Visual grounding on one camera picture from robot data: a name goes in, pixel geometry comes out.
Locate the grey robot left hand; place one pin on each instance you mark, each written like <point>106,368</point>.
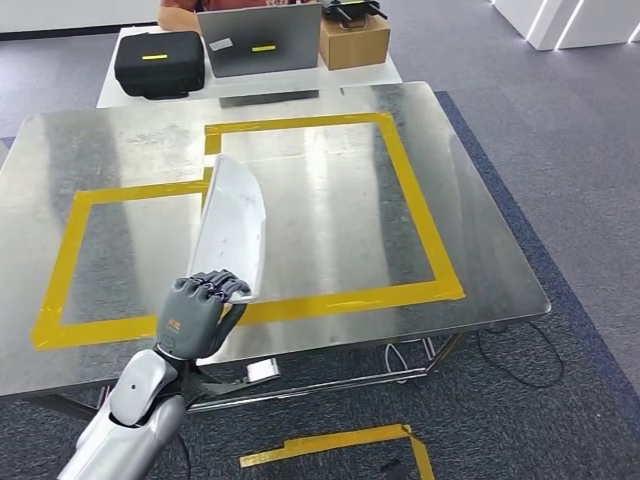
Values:
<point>192,321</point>

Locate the white curved plastic part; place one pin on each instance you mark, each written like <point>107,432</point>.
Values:
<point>230,225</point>

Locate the black robot base tip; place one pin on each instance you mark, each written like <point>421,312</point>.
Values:
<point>391,466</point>

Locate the steel workbench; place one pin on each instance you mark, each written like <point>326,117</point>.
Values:
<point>324,218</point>

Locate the small yellow tape rectangle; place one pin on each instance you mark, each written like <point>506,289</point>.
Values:
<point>65,265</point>

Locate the black carrying case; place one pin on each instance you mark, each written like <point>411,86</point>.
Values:
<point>160,66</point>

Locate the grey laptop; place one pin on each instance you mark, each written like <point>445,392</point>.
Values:
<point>260,40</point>

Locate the large yellow tape rectangle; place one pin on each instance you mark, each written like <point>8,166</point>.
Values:
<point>431,238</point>

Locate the brown cardboard box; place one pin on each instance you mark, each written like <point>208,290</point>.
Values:
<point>355,46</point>

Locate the black remote controller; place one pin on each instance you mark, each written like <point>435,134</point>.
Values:
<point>350,10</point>

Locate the white illuminated plinth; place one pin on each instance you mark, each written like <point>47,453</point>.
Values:
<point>600,23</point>

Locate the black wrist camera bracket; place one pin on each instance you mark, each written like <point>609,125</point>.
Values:
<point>215,387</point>

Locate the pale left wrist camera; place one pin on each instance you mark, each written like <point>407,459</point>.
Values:
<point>264,371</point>

